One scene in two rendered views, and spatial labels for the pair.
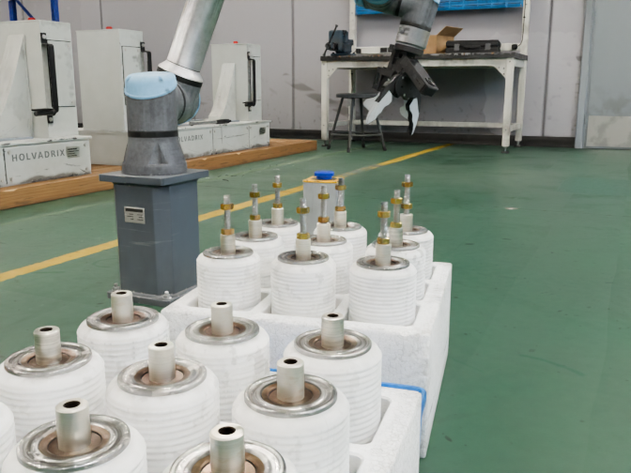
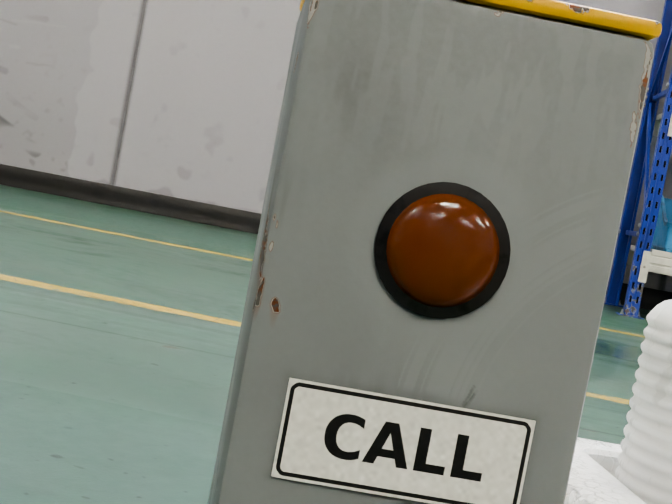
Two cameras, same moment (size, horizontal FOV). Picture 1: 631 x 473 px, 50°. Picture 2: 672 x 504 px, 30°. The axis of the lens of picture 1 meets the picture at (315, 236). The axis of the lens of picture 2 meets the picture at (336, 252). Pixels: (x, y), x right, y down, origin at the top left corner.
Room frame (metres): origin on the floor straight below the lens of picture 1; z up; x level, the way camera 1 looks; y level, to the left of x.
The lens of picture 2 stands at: (1.49, 0.24, 0.27)
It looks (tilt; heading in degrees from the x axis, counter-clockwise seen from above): 3 degrees down; 250
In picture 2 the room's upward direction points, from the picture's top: 11 degrees clockwise
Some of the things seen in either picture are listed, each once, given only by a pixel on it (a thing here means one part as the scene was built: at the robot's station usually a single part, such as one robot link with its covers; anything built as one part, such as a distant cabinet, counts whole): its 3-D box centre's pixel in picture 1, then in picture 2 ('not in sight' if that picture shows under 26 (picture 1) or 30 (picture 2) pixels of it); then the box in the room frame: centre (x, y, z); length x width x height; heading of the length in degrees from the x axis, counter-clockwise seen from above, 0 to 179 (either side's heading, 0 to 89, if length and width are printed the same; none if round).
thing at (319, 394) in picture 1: (290, 395); not in sight; (0.51, 0.02, 0.25); 0.08 x 0.08 x 0.01
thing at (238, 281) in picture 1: (229, 310); not in sight; (0.99, 0.13, 0.16); 0.10 x 0.10 x 0.18
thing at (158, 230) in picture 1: (158, 233); not in sight; (1.61, 0.38, 0.15); 0.19 x 0.19 x 0.30; 65
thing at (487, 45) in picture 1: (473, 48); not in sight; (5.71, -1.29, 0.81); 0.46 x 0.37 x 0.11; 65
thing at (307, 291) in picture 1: (303, 317); not in sight; (0.96, 0.02, 0.16); 0.10 x 0.10 x 0.18
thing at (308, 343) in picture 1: (332, 343); not in sight; (0.62, -0.02, 0.25); 0.08 x 0.08 x 0.01
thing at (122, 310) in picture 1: (122, 307); not in sight; (0.69, 0.21, 0.26); 0.02 x 0.02 x 0.03
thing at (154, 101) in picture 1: (152, 100); not in sight; (1.62, 0.38, 0.47); 0.13 x 0.12 x 0.14; 172
